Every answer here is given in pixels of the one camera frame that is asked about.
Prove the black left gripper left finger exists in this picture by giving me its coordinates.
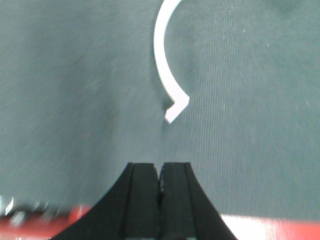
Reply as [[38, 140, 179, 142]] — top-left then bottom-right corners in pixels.
[[54, 163, 160, 240]]

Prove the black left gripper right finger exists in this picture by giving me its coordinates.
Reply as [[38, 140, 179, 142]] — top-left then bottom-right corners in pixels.
[[159, 162, 236, 240]]

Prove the white curved PVC clip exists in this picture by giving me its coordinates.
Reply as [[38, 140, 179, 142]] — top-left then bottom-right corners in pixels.
[[153, 0, 190, 124]]

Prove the red white floor tape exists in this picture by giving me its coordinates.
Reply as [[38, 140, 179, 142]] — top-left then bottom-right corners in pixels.
[[0, 195, 320, 240]]

